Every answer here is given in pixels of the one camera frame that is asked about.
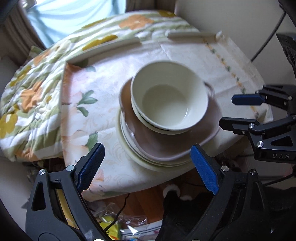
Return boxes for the pink square plastic bowl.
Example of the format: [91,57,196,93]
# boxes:
[119,80,222,162]

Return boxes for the left brown curtain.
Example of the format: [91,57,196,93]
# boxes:
[1,1,46,66]

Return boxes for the small white bowl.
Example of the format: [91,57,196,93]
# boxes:
[130,61,209,132]

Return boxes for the brown curtain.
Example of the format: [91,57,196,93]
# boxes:
[1,1,46,66]
[125,0,176,13]

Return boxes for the green patterned pillow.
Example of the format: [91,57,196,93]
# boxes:
[27,46,43,61]

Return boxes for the floral striped quilt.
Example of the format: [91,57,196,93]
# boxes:
[1,10,196,162]

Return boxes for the right brown curtain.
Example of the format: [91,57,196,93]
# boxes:
[125,0,176,13]

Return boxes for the plain white plate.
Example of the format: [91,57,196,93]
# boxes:
[120,113,193,167]

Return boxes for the cream ceramic bowl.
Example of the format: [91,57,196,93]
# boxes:
[131,101,189,135]

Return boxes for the grey headboard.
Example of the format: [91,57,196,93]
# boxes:
[0,56,20,95]

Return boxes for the light blue window cloth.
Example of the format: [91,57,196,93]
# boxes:
[26,0,126,48]

